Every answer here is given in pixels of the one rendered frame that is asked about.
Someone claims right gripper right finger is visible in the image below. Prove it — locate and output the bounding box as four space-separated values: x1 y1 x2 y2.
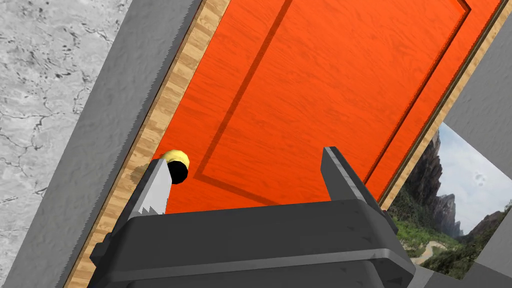
320 146 381 209

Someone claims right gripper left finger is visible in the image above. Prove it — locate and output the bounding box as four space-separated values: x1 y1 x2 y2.
126 158 173 219

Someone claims yellow and black door knob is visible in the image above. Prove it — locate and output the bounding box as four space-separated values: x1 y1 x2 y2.
160 149 191 185

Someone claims orange wooden door leaf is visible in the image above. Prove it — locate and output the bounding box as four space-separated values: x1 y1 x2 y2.
153 0 504 215

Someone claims mountain landscape wall picture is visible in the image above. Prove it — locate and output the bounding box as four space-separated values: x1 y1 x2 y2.
387 122 512 281

